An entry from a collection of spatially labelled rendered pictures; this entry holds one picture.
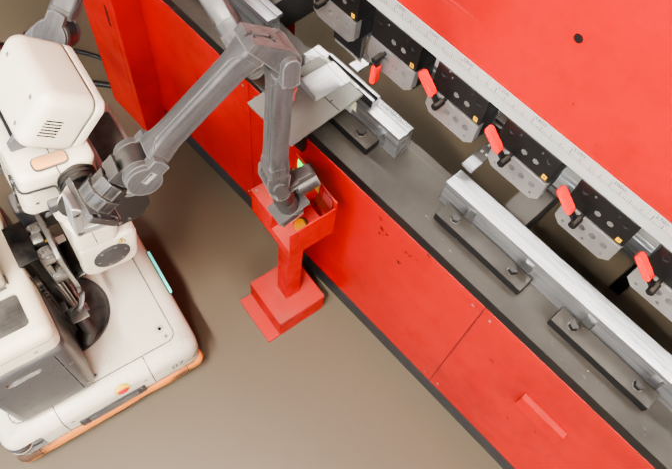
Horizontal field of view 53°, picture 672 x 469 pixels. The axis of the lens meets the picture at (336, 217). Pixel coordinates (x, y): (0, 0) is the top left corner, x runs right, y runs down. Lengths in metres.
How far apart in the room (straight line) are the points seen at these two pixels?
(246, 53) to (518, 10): 0.51
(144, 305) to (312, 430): 0.74
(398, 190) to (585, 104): 0.70
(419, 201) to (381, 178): 0.12
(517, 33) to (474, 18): 0.10
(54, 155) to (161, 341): 0.96
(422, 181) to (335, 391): 0.97
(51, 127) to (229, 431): 1.39
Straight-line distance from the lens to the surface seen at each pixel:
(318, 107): 1.86
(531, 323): 1.81
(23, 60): 1.52
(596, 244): 1.57
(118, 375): 2.33
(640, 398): 1.83
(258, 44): 1.33
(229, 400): 2.54
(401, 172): 1.92
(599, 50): 1.28
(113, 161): 1.48
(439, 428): 2.59
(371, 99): 1.89
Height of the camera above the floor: 2.47
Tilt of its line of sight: 61 degrees down
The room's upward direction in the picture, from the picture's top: 10 degrees clockwise
